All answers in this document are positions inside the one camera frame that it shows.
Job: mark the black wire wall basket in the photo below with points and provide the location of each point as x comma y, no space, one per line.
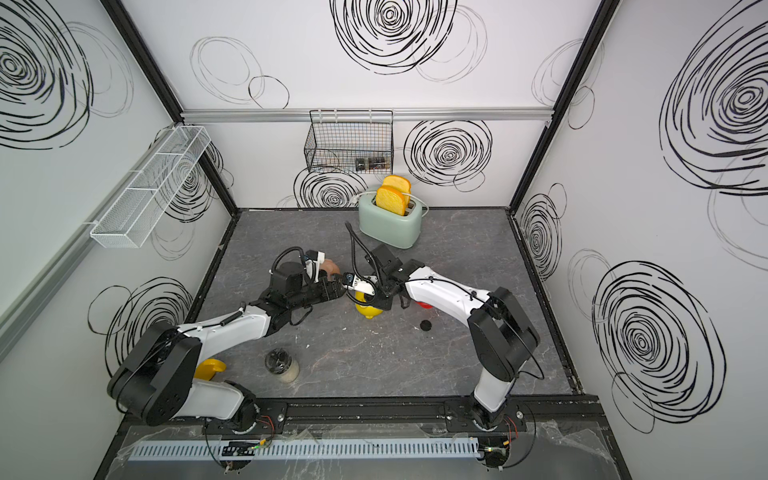
337,137

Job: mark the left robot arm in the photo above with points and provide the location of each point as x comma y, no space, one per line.
157,383

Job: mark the white wire wall shelf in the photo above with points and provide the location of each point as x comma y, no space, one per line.
168,183

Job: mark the yellow piggy bank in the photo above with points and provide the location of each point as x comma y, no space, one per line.
369,312

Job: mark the small jars in basket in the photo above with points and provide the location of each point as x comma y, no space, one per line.
371,164

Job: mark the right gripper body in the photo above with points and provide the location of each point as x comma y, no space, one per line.
383,298

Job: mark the toast slice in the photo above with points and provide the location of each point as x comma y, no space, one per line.
392,200
397,182

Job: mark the yellow mug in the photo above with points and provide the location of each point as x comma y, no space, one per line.
209,368

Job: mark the white slotted cable duct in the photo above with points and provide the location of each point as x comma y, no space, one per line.
307,449

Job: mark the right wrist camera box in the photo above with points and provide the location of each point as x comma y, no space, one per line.
356,283

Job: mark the clear jar with white contents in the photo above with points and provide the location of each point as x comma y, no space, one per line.
282,365

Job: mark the mint green toaster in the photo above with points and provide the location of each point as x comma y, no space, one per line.
398,231

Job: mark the pink piggy bank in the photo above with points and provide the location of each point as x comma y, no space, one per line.
331,269

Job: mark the back toast slice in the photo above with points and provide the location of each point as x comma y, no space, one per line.
397,182

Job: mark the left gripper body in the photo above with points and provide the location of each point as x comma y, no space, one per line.
313,294

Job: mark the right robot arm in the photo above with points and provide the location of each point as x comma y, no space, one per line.
503,336

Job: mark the front toast slice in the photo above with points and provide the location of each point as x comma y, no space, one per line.
392,200

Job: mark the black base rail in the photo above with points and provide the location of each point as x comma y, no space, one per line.
456,414

